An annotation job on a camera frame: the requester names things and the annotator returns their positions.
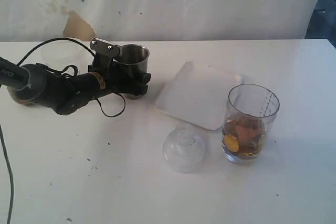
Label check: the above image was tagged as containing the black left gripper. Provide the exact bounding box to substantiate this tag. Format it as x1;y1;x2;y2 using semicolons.
88;38;151;98

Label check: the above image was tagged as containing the stainless steel cup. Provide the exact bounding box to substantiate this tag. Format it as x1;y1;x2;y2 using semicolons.
114;44;150;100

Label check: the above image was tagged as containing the brown wooden cup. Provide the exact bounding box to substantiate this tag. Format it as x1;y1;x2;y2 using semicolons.
7;87;43;106

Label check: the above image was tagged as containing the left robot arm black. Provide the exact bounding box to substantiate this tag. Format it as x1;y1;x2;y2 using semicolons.
1;38;151;115

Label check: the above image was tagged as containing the clear dome shaker lid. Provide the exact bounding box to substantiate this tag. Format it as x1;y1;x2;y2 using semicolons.
162;123;207;174

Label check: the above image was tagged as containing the clear plastic shaker cup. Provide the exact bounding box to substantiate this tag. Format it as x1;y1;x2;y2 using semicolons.
221;84;280;164

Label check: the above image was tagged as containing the translucent plastic container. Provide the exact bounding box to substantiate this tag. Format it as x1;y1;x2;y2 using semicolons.
40;40;84;67

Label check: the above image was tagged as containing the white rectangular tray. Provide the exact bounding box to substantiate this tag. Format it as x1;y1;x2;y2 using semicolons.
155;61;243;131

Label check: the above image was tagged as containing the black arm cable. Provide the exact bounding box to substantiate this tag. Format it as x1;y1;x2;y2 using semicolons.
0;37;126;224

